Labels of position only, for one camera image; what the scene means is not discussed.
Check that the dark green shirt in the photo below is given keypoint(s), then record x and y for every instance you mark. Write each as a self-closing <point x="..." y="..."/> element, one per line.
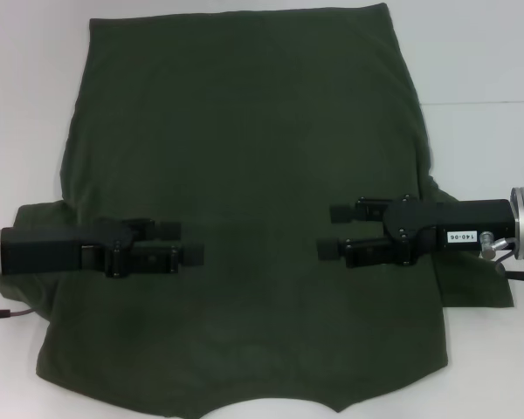
<point x="253" y="131"/>

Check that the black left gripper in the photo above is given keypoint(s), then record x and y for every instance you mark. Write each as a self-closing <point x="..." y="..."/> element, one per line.
<point x="39" y="251"/>

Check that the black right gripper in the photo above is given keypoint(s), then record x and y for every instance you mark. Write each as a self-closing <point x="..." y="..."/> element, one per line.
<point x="463" y="218"/>

